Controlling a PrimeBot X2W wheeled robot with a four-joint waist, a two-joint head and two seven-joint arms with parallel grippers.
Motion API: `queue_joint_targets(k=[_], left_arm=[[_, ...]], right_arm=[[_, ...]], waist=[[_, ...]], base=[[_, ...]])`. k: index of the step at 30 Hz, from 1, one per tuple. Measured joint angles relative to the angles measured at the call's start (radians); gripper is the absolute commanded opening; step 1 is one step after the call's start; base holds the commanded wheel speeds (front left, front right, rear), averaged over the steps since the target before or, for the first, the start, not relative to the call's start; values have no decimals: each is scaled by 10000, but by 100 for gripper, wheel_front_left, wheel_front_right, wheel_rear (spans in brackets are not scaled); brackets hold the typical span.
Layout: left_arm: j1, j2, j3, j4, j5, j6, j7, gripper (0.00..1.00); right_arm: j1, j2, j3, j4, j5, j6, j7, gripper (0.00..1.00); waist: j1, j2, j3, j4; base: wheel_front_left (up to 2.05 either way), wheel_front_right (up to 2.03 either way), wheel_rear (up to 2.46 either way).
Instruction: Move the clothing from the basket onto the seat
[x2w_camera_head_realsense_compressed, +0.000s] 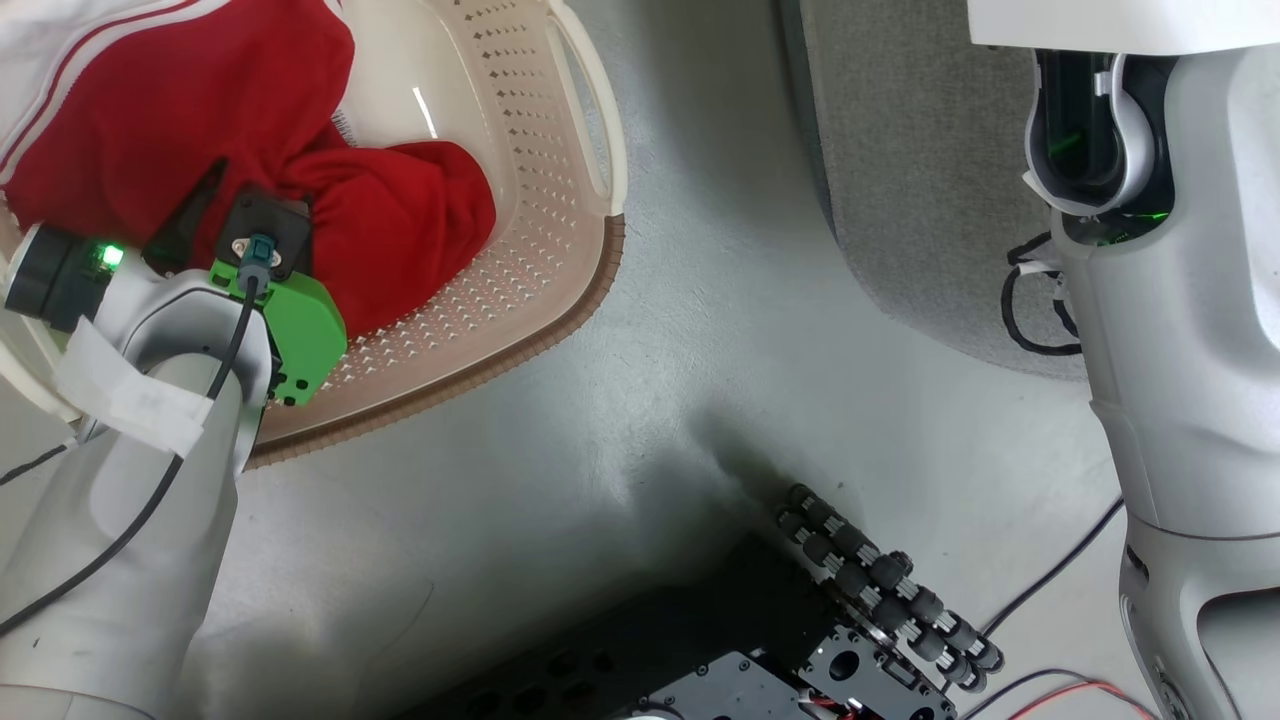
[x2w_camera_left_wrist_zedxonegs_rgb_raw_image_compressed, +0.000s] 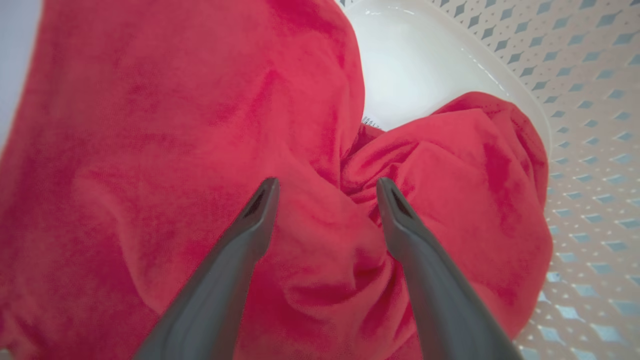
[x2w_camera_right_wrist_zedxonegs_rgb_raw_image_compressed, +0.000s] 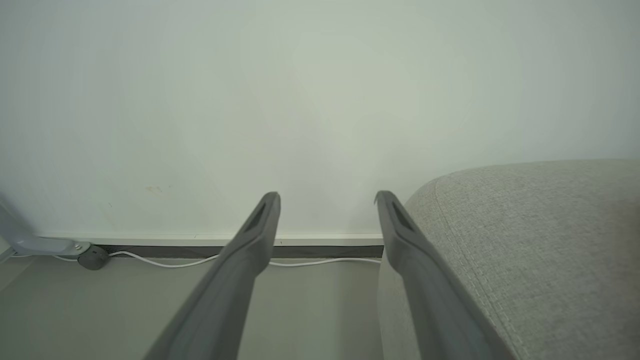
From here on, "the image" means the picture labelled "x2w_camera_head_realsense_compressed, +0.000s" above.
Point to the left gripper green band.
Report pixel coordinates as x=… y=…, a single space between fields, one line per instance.
x=305 y=325

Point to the red and white shirt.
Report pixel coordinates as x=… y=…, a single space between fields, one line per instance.
x=200 y=110

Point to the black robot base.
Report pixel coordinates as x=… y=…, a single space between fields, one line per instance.
x=740 y=690

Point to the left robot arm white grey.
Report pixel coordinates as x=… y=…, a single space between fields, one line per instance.
x=110 y=570

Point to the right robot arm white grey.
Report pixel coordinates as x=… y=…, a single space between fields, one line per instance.
x=1190 y=330

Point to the white tape on left arm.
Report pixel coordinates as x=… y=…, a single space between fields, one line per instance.
x=130 y=400

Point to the grey fabric sofa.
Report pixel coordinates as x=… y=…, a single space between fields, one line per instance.
x=920 y=180

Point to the white laundry basket brown rim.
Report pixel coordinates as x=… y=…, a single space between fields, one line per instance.
x=520 y=200

